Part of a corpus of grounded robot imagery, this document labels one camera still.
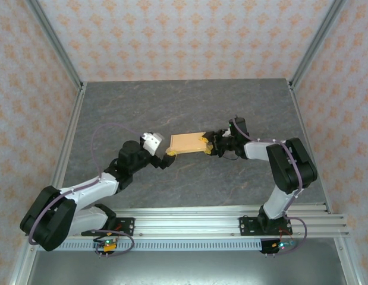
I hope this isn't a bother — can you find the aluminium table edge rail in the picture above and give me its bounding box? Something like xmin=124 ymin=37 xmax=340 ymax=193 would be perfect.
xmin=112 ymin=202 xmax=333 ymax=217

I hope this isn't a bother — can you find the aluminium lower frame bar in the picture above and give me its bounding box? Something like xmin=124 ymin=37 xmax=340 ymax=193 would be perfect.
xmin=8 ymin=237 xmax=39 ymax=285
xmin=334 ymin=237 xmax=361 ymax=285

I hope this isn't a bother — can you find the wide aluminium base rail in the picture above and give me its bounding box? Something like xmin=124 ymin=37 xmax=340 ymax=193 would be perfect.
xmin=25 ymin=214 xmax=350 ymax=239

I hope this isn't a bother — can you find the grey slotted cable duct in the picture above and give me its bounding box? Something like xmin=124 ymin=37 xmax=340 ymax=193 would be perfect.
xmin=60 ymin=239 xmax=263 ymax=252

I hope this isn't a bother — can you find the grey metal panel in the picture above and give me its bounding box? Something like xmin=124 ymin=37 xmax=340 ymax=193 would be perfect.
xmin=26 ymin=249 xmax=351 ymax=285

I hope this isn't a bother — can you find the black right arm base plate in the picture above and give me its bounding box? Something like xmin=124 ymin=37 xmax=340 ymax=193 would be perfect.
xmin=239 ymin=216 xmax=293 ymax=237

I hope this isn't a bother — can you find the aluminium frame post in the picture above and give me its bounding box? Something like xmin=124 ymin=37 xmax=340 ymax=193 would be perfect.
xmin=25 ymin=0 xmax=86 ymax=90
xmin=290 ymin=0 xmax=348 ymax=90

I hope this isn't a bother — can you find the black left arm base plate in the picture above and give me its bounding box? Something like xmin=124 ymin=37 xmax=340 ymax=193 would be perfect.
xmin=81 ymin=217 xmax=136 ymax=237

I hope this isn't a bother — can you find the orange paper box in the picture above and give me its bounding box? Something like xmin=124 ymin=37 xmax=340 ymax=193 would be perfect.
xmin=168 ymin=132 xmax=209 ymax=155

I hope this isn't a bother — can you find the aluminium table side rail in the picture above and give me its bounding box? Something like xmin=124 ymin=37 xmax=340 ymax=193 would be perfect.
xmin=51 ymin=82 xmax=89 ymax=187
xmin=287 ymin=79 xmax=333 ymax=214

